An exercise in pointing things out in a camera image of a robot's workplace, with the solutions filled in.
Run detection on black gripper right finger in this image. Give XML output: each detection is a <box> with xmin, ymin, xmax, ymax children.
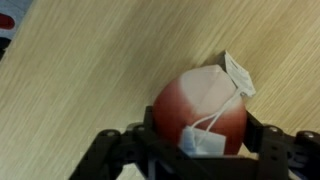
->
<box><xmin>243</xmin><ymin>111</ymin><xmax>320</xmax><ymax>180</ymax></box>

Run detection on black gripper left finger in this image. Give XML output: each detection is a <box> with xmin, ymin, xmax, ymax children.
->
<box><xmin>68</xmin><ymin>106</ymin><xmax>188</xmax><ymax>180</ymax></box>

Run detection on red white plush ball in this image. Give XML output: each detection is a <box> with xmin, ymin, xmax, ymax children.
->
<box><xmin>152</xmin><ymin>49</ymin><xmax>257</xmax><ymax>158</ymax></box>

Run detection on grey red patterned object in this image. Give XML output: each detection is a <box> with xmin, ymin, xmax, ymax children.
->
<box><xmin>0</xmin><ymin>0</ymin><xmax>34</xmax><ymax>63</ymax></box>

